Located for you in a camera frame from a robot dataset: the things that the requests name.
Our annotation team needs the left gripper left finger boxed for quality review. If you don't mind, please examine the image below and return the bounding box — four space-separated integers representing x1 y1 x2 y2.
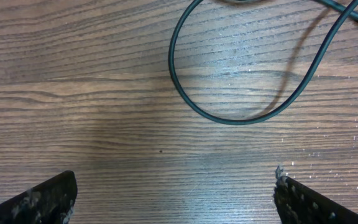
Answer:
0 170 78 224

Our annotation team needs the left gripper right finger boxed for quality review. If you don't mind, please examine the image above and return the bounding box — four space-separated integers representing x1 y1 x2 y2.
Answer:
273 166 358 224

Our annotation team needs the black usb cable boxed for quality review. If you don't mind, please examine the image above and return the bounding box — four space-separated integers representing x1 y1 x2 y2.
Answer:
168 0 358 126

